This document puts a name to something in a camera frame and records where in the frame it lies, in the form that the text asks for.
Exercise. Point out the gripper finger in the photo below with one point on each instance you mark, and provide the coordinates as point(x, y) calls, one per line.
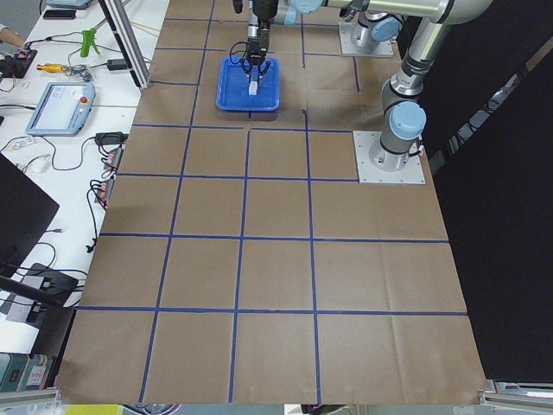
point(246, 67)
point(262, 69)

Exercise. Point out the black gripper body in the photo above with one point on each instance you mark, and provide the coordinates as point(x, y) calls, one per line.
point(260, 31)

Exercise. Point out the white block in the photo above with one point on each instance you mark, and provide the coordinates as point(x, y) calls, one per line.
point(252, 89)
point(254, 77)

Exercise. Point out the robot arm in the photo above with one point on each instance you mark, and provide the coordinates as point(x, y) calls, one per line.
point(404, 118)
point(383, 26)

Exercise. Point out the blue plastic tray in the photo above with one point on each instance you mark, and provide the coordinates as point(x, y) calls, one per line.
point(234, 92)

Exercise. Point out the person hand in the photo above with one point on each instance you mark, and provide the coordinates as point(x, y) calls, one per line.
point(10, 37)

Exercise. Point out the black power adapter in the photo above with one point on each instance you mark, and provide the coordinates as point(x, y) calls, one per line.
point(116, 65)

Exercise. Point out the usb hub far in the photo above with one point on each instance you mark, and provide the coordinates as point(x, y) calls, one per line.
point(113, 159)

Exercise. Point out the usb hub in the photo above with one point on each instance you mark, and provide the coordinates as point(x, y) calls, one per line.
point(113, 159)
point(102, 191)

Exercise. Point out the teach pendant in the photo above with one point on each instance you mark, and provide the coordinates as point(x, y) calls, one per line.
point(62, 110)

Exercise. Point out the usb hub near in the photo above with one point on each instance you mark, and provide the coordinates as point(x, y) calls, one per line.
point(102, 191)

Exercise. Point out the yellow tool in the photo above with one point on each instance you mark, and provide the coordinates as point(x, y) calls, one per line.
point(52, 68)

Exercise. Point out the black phone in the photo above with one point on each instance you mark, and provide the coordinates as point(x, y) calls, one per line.
point(59, 14)

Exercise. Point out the white mouse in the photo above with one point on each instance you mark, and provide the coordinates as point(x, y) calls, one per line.
point(39, 165)

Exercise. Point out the black monitor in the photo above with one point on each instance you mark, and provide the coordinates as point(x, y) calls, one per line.
point(26, 212)

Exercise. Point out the black monitor stand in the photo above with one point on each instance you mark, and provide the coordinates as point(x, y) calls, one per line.
point(43, 285)

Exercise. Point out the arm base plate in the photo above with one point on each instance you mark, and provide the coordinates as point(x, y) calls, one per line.
point(356, 40)
point(375, 165)

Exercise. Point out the aluminium frame post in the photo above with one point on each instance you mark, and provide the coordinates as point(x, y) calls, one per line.
point(119, 23)

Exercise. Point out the green handled reacher grabber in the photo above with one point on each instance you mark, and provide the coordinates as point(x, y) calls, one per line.
point(88, 42)

